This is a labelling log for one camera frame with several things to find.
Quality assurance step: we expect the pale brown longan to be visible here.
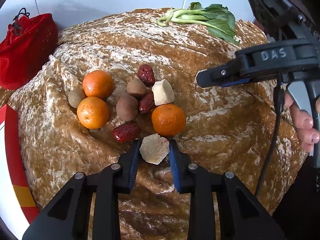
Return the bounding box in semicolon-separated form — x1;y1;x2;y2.
68;88;86;108

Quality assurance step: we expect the red jujube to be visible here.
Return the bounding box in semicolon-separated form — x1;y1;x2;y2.
139;92;155;114
112;122;141;143
137;64;156;87

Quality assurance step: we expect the golden brown velvet cloth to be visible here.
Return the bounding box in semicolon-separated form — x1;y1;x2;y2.
1;8;307;239

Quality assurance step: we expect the red white box tray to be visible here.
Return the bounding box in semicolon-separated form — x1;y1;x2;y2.
1;105;39;239

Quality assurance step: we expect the red jujube bottom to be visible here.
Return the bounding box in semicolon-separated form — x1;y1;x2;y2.
112;122;141;143

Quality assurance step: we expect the red velvet drawstring pouch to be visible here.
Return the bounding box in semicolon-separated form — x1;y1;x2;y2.
1;8;58;90

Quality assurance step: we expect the orange mandarin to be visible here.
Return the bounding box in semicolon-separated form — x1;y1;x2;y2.
82;70;114;99
151;104;186;137
77;96;110;129

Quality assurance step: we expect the green bok choy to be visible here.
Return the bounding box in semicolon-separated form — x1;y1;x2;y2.
157;2;240;45

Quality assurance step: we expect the pale taro chunk cube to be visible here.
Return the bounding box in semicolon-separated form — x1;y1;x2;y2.
152;79;175;106

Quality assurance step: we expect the person's right hand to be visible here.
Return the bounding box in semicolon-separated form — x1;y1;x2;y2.
284;92;319;153

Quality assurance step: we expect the pale taro chunk hexagonal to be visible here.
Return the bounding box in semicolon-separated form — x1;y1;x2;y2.
139;133;170;165

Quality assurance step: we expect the red jujube middle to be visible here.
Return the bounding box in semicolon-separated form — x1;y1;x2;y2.
139;92;155;114

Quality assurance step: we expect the red jujube top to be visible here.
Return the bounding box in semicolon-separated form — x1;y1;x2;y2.
137;64;156;87

